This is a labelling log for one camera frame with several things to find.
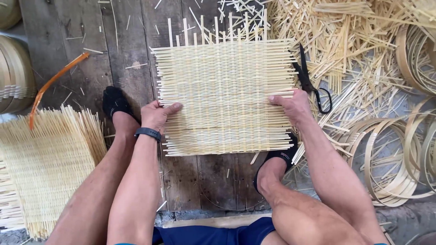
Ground person's left hand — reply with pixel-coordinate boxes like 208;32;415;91
141;100;183;134

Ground person's right hand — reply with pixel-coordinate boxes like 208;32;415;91
267;89;312;127

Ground woven bamboo mat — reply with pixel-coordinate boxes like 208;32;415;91
150;10;300;158

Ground black wristband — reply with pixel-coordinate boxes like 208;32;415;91
134;127;162;143

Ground black scissors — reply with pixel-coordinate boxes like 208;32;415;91
288;42;333;115

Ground person's left black sock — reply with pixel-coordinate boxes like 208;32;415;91
102;86;141;125

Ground person's black sock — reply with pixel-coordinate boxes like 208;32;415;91
253;133;299;195
102;86;141;125

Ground person's right black sock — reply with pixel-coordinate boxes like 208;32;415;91
253;133;299;195

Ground heap of bamboo strip offcuts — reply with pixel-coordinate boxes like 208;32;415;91
155;0;436;191

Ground dark wooden plank board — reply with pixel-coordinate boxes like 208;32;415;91
19;0;273;212

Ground person's right leg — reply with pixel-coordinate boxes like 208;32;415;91
256;157;370;245

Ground person's leg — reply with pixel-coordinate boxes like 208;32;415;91
256;157;370;245
45;112;141;245

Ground person's left leg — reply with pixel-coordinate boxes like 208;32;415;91
45;112;141;245

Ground orange plastic strip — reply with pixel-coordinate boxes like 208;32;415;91
29;52;90;130

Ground pile of bamboo hoops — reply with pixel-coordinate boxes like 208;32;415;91
339;97;436;208

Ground stack of woven bamboo mats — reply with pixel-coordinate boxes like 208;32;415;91
0;105;108;241

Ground light wooden seat plank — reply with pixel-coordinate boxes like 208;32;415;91
162;213;273;229

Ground nested bamboo hoops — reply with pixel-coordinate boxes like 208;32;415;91
395;23;436;96

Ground blue shorts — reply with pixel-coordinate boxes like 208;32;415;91
114;217;277;245

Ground stack of bamboo steamer rims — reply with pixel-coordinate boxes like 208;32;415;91
0;34;38;115

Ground round bamboo steamer rim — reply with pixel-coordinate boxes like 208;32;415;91
0;0;22;30

